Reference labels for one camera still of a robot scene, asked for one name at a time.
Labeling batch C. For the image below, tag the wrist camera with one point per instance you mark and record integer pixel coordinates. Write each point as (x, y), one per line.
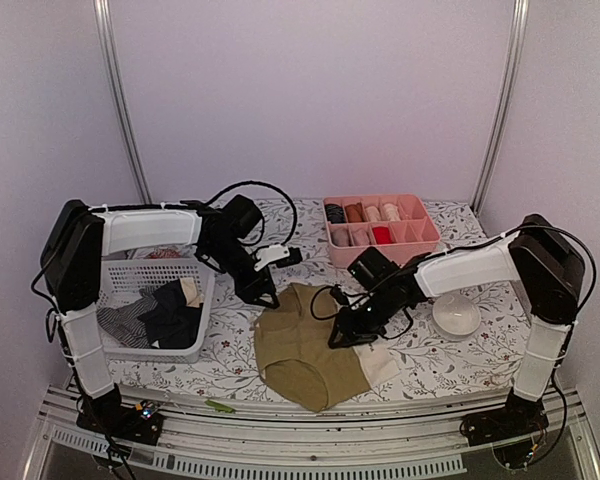
(278, 255)
(340, 296)

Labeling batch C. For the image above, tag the cream rolled underwear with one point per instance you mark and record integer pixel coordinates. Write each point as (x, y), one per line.
(391, 212)

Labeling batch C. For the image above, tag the brown rolled underwear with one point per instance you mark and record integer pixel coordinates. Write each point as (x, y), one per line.
(354, 212)

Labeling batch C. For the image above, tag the pink divided organizer box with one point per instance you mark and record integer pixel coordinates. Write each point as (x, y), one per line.
(413, 235)

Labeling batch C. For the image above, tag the aluminium front rail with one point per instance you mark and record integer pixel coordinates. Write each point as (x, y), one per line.
(408, 439)

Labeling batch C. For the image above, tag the left aluminium frame post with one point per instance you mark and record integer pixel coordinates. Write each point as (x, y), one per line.
(105, 30)

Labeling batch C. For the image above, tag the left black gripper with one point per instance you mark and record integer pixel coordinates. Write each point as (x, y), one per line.
(249, 290)

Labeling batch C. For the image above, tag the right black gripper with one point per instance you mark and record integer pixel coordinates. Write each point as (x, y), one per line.
(351, 332)

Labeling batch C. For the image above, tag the red rolled underwear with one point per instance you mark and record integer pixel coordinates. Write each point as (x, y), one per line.
(382, 235)

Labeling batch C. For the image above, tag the white bowl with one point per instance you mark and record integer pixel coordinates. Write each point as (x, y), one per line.
(455, 317)

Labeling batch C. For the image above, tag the mauve rolled underwear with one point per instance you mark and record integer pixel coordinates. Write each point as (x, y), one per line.
(360, 237)

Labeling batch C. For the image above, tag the green tape scrap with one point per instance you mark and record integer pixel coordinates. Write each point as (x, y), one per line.
(219, 407)

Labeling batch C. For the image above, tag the black striped rolled underwear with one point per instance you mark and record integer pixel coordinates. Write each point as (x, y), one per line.
(335, 213)

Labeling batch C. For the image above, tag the right aluminium frame post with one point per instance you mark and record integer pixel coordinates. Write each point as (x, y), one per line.
(514, 51)

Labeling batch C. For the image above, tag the aluminium frame post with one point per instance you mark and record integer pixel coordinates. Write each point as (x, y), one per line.
(514, 51)
(105, 30)

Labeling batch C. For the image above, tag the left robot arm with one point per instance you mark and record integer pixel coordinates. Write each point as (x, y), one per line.
(70, 270)

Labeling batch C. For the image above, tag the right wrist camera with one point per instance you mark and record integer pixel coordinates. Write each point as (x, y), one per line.
(340, 296)

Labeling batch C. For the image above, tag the pale pink rolled underwear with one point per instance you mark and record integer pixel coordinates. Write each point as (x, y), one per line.
(372, 213)

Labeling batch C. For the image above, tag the white plastic laundry basket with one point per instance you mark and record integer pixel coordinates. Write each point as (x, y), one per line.
(123, 283)

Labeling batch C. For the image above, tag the cream underwear in basket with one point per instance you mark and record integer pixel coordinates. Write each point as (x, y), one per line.
(192, 296)

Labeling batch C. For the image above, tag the grey pink rolled underwear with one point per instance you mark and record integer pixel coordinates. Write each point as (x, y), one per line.
(340, 238)

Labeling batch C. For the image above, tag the grey striped underwear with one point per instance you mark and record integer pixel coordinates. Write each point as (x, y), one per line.
(124, 325)

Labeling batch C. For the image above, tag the olive green underwear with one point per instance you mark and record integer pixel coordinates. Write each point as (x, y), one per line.
(294, 360)

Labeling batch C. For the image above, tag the red white cloth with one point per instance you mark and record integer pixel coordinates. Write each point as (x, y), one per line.
(160, 253)

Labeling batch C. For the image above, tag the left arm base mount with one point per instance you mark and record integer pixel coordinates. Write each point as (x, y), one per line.
(141, 423)

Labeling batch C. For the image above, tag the dark navy underwear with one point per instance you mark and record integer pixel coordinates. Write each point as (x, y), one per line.
(171, 324)

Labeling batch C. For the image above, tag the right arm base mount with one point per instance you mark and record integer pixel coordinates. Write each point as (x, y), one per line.
(516, 417)

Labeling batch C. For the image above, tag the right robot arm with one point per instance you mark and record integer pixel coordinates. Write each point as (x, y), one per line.
(550, 272)

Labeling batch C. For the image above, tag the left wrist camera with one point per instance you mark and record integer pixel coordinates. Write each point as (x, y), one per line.
(278, 255)

